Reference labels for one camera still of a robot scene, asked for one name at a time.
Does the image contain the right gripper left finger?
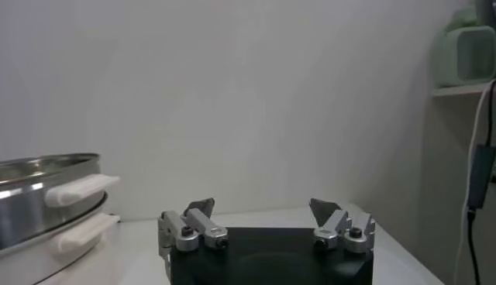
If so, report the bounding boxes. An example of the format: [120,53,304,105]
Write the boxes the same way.
[157,197,230,259]

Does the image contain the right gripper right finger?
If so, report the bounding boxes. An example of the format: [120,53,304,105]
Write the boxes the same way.
[308,197,377,256]

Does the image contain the steel steamer basket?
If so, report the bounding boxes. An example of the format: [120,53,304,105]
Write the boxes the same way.
[0,153,121,251]

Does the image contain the white shelf desk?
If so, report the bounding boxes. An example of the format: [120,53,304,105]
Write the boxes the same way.
[348,79,496,285]

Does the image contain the green box appliance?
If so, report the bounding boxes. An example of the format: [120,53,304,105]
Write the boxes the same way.
[432,5,496,89]

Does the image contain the white hanging cable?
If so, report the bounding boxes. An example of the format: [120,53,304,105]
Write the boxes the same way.
[453,79,496,285]

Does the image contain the black cable with adapter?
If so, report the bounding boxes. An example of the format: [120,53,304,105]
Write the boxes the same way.
[464,81,496,285]

